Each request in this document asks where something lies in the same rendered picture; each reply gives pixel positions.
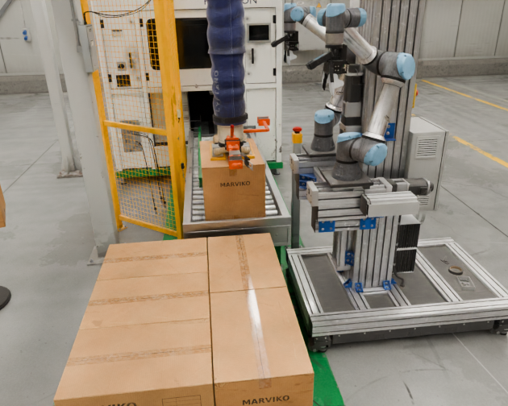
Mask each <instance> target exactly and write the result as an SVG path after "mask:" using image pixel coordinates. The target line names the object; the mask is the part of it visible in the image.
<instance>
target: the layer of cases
mask: <svg viewBox="0 0 508 406"><path fill-rule="evenodd" d="M207 243H208V250H207ZM208 260H209V261H208ZM313 392H314V371H313V367H312V365H311V362H310V358H309V355H308V352H307V349H306V345H305V342H304V340H303V336H302V332H301V330H300V327H299V324H298V319H297V317H296V314H295V312H294V307H293V304H292V301H291V299H290V296H289V291H288V288H287V286H286V283H285V279H284V276H283V273H282V270H281V266H280V264H279V260H278V257H277V253H276V251H275V248H274V245H273V240H272V238H271V235H270V233H265V234H243V235H232V236H221V237H209V238H188V239H177V240H165V241H154V242H133V243H121V244H110V245H109V247H108V250H107V253H106V256H105V258H104V261H103V264H102V267H101V270H100V272H99V274H98V278H97V281H96V284H95V285H94V290H93V292H92V294H91V297H90V301H89V303H88V305H87V308H86V311H85V314H84V317H83V319H82V322H81V325H80V328H79V330H78V332H77V336H76V339H75V342H74V343H73V348H72V350H71V352H70V355H69V359H68V361H67V363H66V366H65V370H64V372H63V375H62V377H61V380H60V383H59V386H58V388H57V390H56V394H55V397H54V400H53V401H54V404H55V406H313Z"/></svg>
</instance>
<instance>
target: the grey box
mask: <svg viewBox="0 0 508 406"><path fill-rule="evenodd" d="M78 27H79V32H80V37H81V46H82V51H83V56H84V61H85V70H86V72H87V73H93V72H95V71H96V70H98V68H99V66H98V56H97V51H96V45H95V40H94V30H93V26H92V24H86V25H84V24H82V25H78Z"/></svg>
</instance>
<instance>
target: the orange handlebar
mask: <svg viewBox="0 0 508 406"><path fill-rule="evenodd" d="M263 124H264V129H247V130H244V133H256V132H268V131H269V127H268V125H267V123H266V121H263ZM228 149H229V151H238V150H239V146H238V144H236V145H235V146H232V145H228ZM232 149H235V150H232ZM231 166H232V167H235V168H238V167H241V166H242V164H241V163H237V164H235V163H233V164H232V165H231Z"/></svg>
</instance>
